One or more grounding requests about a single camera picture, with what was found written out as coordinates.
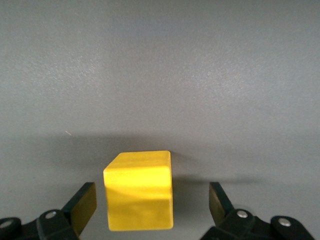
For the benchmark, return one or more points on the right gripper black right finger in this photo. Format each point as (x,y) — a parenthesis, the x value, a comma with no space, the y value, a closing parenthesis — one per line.
(225,207)

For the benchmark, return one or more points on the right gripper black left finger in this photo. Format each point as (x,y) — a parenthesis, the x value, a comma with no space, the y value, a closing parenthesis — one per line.
(75,210)

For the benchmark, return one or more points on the yellow cube block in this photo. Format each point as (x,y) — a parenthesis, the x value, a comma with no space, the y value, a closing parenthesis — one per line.
(140,190)

